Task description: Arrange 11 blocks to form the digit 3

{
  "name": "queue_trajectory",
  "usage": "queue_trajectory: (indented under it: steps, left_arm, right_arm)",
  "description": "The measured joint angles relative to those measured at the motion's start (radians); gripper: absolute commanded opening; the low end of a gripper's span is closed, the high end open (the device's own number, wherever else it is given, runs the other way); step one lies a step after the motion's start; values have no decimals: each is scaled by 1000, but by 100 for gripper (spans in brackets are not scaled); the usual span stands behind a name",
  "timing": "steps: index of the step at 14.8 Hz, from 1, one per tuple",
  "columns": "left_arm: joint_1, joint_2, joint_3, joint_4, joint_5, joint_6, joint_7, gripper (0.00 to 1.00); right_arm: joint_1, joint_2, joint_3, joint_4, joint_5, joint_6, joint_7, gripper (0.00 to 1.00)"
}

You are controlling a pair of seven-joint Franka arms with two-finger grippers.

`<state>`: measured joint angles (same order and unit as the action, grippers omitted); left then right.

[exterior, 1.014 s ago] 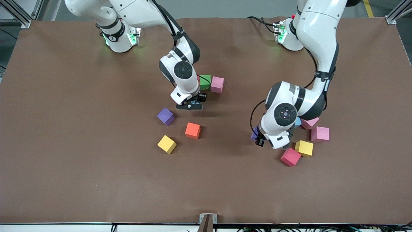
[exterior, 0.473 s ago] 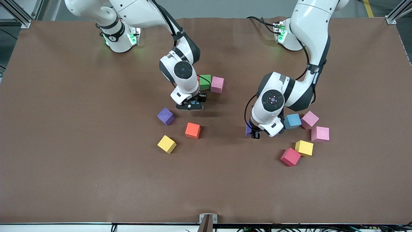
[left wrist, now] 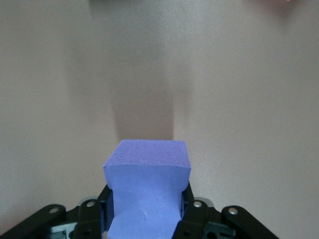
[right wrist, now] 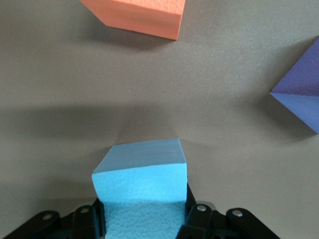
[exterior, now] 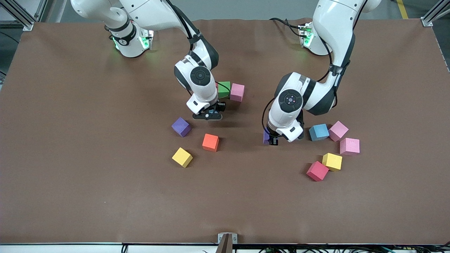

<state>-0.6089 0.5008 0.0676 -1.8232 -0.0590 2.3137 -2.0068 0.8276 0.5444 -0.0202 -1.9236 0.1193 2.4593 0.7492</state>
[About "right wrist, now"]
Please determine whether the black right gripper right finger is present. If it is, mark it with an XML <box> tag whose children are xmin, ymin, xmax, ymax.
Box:
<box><xmin>175</xmin><ymin>183</ymin><xmax>281</xmax><ymax>239</ymax></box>

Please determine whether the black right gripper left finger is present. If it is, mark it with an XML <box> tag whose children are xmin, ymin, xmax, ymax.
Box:
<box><xmin>1</xmin><ymin>199</ymin><xmax>107</xmax><ymax>239</ymax></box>

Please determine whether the blue foam cube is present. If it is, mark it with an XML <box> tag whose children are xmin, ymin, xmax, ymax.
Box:
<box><xmin>91</xmin><ymin>138</ymin><xmax>188</xmax><ymax>239</ymax></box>

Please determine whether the purple foam cube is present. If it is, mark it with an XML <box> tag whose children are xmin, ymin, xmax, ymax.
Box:
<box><xmin>269</xmin><ymin>36</ymin><xmax>319</xmax><ymax>135</ymax></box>

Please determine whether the orange foam cube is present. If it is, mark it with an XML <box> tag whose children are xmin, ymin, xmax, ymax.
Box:
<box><xmin>79</xmin><ymin>0</ymin><xmax>186</xmax><ymax>41</ymax></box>

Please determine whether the brown table mat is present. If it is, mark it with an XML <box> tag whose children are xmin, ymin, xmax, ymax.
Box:
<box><xmin>0</xmin><ymin>0</ymin><xmax>319</xmax><ymax>239</ymax></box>

